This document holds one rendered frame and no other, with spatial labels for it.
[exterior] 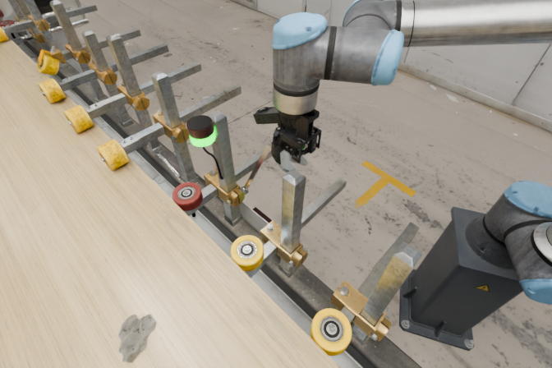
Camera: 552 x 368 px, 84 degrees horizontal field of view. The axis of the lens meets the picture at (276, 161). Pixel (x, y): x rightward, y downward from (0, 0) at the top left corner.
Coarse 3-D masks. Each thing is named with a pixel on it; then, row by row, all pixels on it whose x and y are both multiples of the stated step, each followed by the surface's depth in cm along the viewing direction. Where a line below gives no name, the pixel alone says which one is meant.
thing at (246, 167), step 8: (256, 152) 104; (248, 160) 101; (256, 160) 101; (264, 160) 105; (240, 168) 98; (248, 168) 100; (240, 176) 98; (208, 192) 92; (216, 192) 93; (208, 200) 92
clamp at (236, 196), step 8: (216, 168) 97; (208, 176) 95; (216, 176) 95; (208, 184) 96; (216, 184) 92; (224, 192) 90; (232, 192) 90; (240, 192) 90; (224, 200) 93; (232, 200) 90; (240, 200) 92
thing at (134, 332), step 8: (128, 320) 62; (136, 320) 62; (144, 320) 61; (152, 320) 62; (120, 328) 61; (128, 328) 61; (136, 328) 61; (144, 328) 61; (152, 328) 61; (120, 336) 61; (128, 336) 59; (136, 336) 60; (144, 336) 60; (128, 344) 59; (136, 344) 60; (144, 344) 59; (120, 352) 59; (128, 352) 58; (136, 352) 58; (128, 360) 57
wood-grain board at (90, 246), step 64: (0, 64) 139; (0, 128) 106; (64, 128) 106; (0, 192) 86; (64, 192) 86; (128, 192) 86; (0, 256) 73; (64, 256) 73; (128, 256) 73; (192, 256) 73; (0, 320) 63; (64, 320) 63; (192, 320) 63; (256, 320) 63
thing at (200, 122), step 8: (192, 120) 71; (200, 120) 71; (208, 120) 71; (192, 128) 69; (200, 128) 69; (208, 136) 71; (216, 136) 75; (216, 144) 77; (208, 152) 77; (216, 160) 81
